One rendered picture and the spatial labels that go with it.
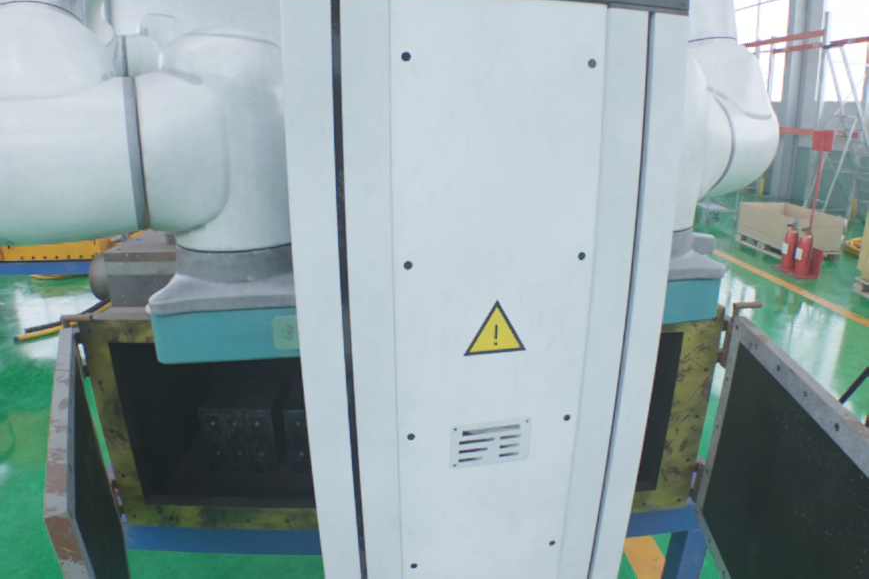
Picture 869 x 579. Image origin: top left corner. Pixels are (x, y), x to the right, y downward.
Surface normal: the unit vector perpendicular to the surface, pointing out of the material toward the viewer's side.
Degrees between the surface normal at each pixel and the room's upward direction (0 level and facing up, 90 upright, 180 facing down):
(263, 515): 90
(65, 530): 90
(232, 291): 59
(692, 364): 90
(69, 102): 49
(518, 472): 90
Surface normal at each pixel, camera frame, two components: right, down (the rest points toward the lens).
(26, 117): 0.46, -0.28
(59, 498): 0.00, -0.97
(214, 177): 0.43, 0.30
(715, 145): 0.61, 0.17
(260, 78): 0.68, -0.11
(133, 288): 0.06, 0.26
